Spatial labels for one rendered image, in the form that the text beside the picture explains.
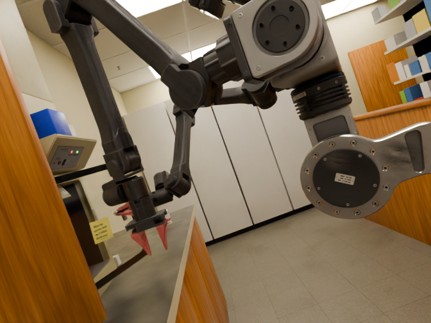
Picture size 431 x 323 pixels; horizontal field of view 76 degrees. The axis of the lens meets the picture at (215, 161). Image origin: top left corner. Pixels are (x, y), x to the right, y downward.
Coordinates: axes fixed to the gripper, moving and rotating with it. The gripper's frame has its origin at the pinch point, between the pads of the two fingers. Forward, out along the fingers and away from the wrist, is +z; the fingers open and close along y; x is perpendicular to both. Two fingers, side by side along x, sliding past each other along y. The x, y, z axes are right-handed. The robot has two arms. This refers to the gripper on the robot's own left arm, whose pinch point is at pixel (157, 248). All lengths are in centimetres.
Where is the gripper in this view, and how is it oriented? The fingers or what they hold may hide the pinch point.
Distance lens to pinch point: 78.9
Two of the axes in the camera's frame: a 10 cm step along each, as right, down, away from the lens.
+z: 3.3, 9.4, 0.5
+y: -9.4, 3.3, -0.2
